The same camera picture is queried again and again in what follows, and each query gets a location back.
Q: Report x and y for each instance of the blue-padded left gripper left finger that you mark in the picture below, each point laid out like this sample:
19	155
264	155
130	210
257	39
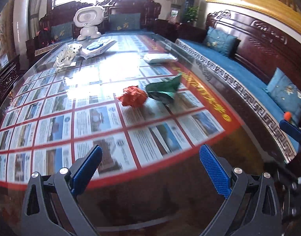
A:
50	205

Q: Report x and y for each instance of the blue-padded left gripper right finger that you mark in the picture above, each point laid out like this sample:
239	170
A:
251	205

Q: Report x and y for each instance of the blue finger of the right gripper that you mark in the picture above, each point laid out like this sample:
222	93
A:
290	130

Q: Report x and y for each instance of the orange tipped green stick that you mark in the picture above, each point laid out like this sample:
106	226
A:
288	117

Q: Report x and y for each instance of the blue embroidered cushion near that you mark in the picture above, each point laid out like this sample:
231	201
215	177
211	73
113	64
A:
285	94

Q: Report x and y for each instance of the blue embroidered cushion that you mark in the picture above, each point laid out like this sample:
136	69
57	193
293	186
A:
220	41
285	94

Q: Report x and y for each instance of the long carved wooden sofa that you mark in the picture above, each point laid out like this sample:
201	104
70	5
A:
260	49

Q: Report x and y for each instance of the blue embroidered cushion far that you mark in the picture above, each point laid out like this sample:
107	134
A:
220	41

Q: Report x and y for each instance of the dark green foil wrapper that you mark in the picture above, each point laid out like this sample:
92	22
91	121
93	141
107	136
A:
164	91

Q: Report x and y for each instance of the dark wooden side cabinet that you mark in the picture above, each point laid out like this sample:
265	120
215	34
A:
8	76

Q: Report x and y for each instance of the crumpled red paper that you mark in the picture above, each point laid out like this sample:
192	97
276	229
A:
133	96

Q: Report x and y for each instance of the white crumpled spotted bag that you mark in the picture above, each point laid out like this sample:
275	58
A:
67	55

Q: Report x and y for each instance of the green potted plant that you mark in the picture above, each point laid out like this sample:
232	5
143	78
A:
191	14

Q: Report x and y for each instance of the white flat tissue pack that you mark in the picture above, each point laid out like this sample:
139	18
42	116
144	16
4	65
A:
152	58

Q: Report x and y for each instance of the white blue plastic package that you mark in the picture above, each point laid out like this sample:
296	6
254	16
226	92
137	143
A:
96	48

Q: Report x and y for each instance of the teal cushion back left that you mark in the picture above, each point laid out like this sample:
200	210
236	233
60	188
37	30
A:
61	32

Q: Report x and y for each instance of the teal cushion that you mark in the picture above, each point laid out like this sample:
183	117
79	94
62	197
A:
124	22
61	32

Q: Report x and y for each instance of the white toy robot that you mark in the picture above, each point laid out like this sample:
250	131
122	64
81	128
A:
88	19

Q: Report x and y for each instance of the teal cushion back right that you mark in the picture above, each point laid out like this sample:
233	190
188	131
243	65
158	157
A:
124	22

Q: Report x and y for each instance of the carved wooden back sofa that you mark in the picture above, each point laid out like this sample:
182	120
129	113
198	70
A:
38	46

